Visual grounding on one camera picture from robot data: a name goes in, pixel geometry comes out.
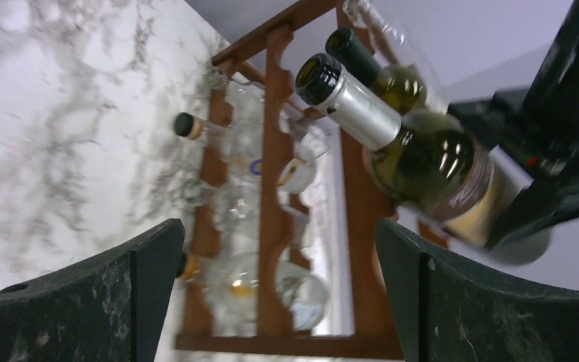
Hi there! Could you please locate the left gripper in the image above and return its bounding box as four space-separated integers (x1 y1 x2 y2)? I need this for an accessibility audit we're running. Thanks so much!
448 0 579 250

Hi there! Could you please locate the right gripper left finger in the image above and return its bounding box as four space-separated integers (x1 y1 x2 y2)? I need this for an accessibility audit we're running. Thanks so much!
0 219 185 361

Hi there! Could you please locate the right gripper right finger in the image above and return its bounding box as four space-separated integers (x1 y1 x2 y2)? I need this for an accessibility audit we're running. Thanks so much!
375 218 579 361

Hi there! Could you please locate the green wine bottle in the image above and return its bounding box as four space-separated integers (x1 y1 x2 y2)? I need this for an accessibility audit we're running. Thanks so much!
325 27 448 115
295 53 551 265

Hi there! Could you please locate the wooden wine rack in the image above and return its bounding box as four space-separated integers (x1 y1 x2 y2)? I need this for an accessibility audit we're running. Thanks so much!
174 0 450 362

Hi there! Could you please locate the clear bottle lower right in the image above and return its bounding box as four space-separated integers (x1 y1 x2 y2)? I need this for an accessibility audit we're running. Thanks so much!
176 250 332 336

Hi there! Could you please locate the clear bottle lower middle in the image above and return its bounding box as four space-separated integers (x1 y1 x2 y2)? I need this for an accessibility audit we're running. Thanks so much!
179 179 311 241

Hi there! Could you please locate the clear bottle lower left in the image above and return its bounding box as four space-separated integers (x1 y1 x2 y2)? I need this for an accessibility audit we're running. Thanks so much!
173 81 331 194

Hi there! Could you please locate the clear glass bottle top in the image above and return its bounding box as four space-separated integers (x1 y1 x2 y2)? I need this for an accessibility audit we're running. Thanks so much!
342 1 445 99

